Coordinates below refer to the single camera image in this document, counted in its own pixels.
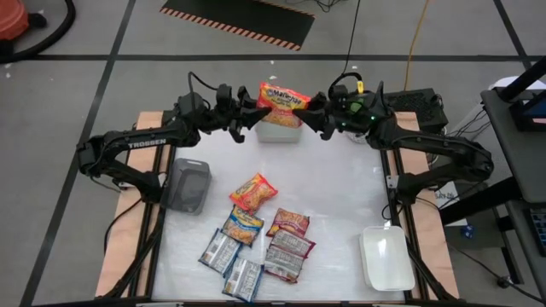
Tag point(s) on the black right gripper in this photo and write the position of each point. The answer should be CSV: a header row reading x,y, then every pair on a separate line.
x,y
354,117

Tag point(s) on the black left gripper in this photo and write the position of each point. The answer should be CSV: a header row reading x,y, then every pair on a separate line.
x,y
224,115

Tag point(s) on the orange Maruchan noodle pack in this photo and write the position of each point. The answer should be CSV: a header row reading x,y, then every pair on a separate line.
x,y
253,192
281,104

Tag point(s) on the smoky grey plastic bin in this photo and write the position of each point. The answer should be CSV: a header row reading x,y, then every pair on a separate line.
x,y
187,187

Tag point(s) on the red Maruchan noodle pack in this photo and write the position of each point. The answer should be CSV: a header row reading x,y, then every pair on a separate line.
x,y
294,243
289,221
282,265

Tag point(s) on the blue Maruchan noodle pack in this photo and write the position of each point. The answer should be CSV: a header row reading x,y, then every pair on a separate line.
x,y
243,280
242,226
219,252

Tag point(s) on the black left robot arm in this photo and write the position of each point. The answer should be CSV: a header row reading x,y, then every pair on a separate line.
x,y
145,143

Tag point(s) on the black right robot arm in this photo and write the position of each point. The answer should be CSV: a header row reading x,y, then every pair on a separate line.
x,y
448,151

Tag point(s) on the white plastic bin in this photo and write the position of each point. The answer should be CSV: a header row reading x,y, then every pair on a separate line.
x,y
386,258
277,135

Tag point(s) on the black computer case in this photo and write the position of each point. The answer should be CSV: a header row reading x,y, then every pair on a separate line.
x,y
416,106

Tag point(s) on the black hazard-striped floor mat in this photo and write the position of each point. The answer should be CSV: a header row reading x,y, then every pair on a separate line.
x,y
239,17

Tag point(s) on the plywood table board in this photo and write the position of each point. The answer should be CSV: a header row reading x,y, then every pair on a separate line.
x,y
123,239

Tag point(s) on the black desk beam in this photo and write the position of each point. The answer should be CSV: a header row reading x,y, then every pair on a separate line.
x,y
478,204

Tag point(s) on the small blue object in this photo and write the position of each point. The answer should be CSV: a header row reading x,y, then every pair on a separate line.
x,y
467,232

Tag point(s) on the black slanted bar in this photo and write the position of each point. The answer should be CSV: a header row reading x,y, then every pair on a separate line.
x,y
520,79

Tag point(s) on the black device blue screen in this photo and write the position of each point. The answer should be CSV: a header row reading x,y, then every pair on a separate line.
x,y
529,115

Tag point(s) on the dark grey desk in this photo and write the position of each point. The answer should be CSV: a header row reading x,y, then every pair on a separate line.
x,y
524,162

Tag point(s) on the black keyboard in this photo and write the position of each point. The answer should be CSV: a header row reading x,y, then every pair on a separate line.
x,y
539,230

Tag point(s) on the orange shop vacuum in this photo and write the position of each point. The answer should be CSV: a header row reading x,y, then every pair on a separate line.
x,y
10,19

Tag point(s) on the black aluminium table frame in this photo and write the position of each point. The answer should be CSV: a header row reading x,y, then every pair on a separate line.
x,y
152,264

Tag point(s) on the black diagonal frame strut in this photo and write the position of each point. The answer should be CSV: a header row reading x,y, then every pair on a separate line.
x,y
426,270
131,266

